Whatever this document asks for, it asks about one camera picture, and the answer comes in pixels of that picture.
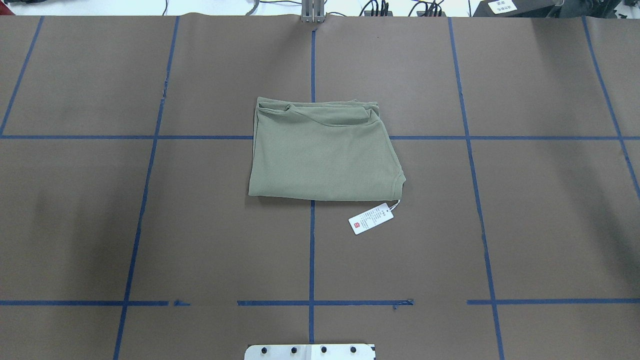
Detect olive green long-sleeve shirt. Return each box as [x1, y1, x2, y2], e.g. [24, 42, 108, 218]
[247, 96, 406, 202]

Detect white paper price tag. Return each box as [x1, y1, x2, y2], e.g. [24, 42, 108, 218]
[348, 200, 402, 235]

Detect aluminium frame post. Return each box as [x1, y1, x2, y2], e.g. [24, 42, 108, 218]
[300, 0, 326, 23]

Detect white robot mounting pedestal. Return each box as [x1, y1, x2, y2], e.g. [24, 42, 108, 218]
[244, 343, 377, 360]

